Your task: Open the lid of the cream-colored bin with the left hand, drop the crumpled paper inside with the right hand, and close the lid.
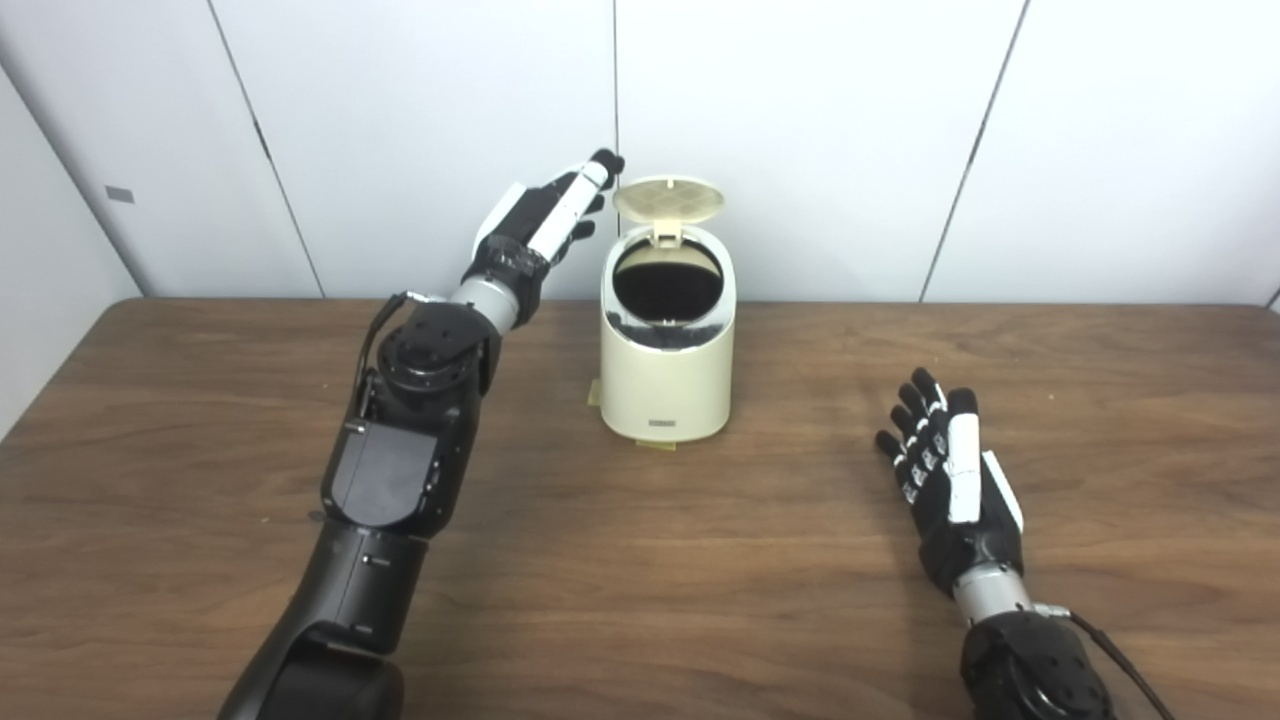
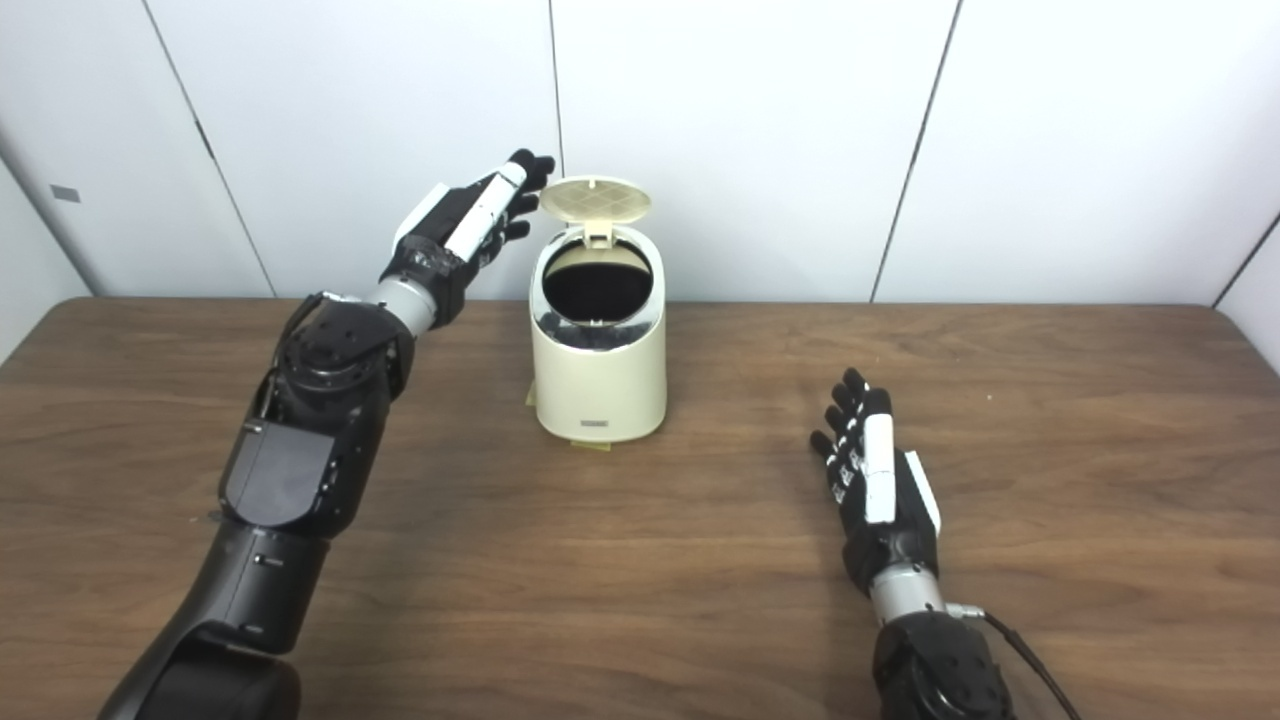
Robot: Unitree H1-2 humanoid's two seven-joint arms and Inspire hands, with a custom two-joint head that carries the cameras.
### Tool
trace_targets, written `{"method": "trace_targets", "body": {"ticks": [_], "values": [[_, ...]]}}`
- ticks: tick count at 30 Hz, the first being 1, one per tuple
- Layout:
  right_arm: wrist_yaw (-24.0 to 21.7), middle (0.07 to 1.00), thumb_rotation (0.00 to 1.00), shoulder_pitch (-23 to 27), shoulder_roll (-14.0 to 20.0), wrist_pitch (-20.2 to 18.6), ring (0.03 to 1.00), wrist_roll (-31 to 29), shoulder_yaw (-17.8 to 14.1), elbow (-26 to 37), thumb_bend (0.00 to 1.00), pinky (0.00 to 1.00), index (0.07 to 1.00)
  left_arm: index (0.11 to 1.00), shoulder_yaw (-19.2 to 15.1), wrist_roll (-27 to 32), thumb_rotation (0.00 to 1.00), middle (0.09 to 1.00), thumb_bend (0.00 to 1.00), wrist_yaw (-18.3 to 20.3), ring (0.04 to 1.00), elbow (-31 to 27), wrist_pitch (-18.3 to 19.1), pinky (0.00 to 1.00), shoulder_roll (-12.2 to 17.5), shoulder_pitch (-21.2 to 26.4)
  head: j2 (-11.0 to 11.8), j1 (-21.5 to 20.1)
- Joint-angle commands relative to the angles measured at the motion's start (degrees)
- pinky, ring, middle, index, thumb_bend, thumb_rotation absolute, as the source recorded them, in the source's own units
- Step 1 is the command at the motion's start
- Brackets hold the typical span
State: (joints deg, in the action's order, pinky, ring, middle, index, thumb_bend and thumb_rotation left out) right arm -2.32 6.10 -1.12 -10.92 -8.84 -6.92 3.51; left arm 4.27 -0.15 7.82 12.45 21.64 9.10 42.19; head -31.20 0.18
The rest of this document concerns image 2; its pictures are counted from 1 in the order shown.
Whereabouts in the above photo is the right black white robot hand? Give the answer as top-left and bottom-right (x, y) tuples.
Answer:
(810, 368), (943, 599)

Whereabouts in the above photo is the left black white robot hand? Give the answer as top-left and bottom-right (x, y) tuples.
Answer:
(380, 150), (556, 331)

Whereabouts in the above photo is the cream-colored trash bin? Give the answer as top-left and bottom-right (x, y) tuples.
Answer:
(528, 228), (668, 444)

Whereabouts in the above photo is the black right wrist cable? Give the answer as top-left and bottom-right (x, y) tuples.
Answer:
(945, 602), (1084, 720)

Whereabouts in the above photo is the cream round bin lid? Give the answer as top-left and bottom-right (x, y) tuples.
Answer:
(540, 176), (653, 249)

